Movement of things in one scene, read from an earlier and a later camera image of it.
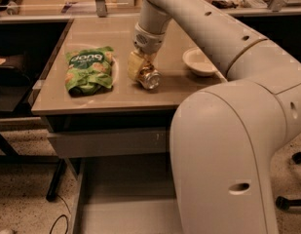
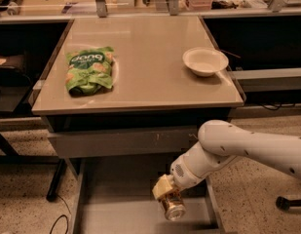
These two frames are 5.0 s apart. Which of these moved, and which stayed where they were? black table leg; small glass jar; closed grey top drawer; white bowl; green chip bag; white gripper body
Moved: white gripper body; small glass jar
Stayed: white bowl; closed grey top drawer; green chip bag; black table leg
